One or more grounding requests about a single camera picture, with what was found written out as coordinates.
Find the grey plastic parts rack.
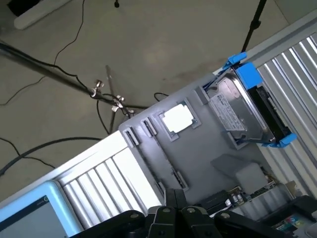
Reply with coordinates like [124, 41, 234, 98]
[118, 71, 267, 206]

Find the silver CPU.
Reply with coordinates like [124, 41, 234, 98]
[160, 104, 194, 133]

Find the silver hard disk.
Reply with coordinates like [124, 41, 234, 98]
[207, 71, 269, 139]

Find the light blue teach pendant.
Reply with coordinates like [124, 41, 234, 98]
[0, 180, 84, 238]

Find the black tripod stand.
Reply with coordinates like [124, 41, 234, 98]
[0, 41, 149, 133]

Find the blue plastic disk carrier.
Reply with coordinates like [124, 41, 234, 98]
[203, 53, 297, 149]

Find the black stand pole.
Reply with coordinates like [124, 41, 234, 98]
[241, 0, 268, 54]

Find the white power strip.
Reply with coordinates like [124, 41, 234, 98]
[13, 0, 69, 30]

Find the black rectangular box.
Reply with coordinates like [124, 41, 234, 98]
[6, 0, 49, 17]

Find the thick black cable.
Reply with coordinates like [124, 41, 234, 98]
[0, 137, 105, 176]

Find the thin black cable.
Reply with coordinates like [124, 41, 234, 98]
[0, 0, 85, 106]

